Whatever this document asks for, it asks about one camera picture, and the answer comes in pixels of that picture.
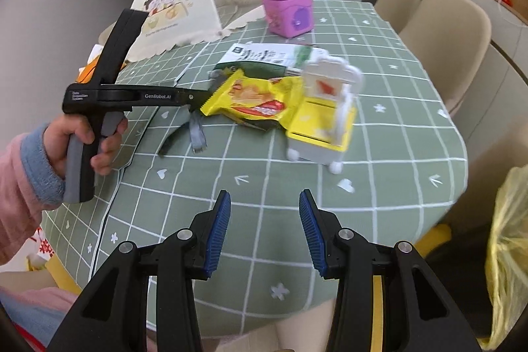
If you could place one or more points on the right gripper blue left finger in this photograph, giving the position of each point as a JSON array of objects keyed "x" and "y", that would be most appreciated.
[{"x": 194, "y": 252}]

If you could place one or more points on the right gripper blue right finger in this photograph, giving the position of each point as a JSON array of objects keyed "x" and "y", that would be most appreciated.
[{"x": 336, "y": 251}]

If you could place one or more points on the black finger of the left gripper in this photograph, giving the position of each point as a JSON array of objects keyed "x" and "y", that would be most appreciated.
[{"x": 198, "y": 97}]

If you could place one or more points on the green white snack package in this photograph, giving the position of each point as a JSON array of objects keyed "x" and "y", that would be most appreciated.
[{"x": 266, "y": 61}]

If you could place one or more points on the yellow snack wrapper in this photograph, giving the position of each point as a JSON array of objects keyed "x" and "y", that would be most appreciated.
[{"x": 262, "y": 103}]

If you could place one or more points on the pink sleeve left forearm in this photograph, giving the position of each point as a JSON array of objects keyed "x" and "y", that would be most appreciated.
[{"x": 29, "y": 186}]

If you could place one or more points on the yellow trash bag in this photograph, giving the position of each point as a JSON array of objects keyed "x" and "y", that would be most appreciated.
[{"x": 506, "y": 262}]

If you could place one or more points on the left hand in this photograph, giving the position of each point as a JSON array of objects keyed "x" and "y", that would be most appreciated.
[{"x": 56, "y": 140}]

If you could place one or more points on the orange tissue box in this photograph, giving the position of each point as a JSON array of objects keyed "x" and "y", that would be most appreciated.
[{"x": 86, "y": 73}]

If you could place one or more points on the yellow seat cushion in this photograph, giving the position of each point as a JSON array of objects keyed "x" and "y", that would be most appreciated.
[{"x": 435, "y": 237}]

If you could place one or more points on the white yellow toy chair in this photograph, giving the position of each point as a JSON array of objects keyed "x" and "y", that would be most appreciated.
[{"x": 321, "y": 130}]

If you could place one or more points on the purple toy bin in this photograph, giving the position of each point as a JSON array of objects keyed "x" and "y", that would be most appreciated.
[{"x": 289, "y": 18}]

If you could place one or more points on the green checked tablecloth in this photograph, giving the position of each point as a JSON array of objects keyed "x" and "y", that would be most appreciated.
[{"x": 405, "y": 166}]

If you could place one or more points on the white sideboard cabinet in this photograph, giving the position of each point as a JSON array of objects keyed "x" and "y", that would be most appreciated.
[{"x": 497, "y": 99}]

